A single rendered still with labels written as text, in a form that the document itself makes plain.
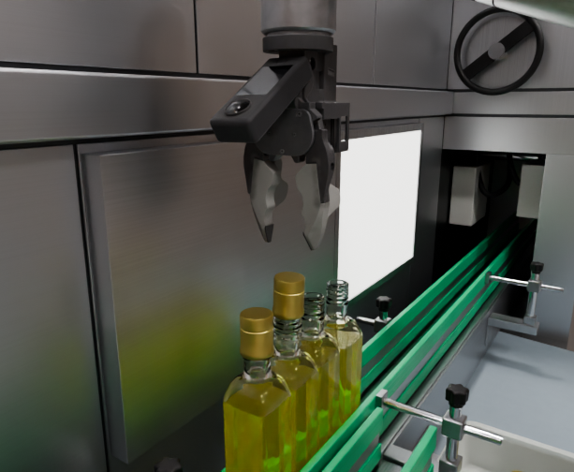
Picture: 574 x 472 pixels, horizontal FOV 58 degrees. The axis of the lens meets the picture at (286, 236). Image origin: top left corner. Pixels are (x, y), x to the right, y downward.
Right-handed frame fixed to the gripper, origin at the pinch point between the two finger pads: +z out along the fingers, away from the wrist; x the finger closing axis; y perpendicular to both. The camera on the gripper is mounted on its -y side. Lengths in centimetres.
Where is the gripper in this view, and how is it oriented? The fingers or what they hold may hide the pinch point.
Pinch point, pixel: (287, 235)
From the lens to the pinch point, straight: 54.8
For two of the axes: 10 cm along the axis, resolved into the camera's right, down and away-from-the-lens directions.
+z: 0.0, 9.7, 2.5
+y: 5.4, -2.1, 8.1
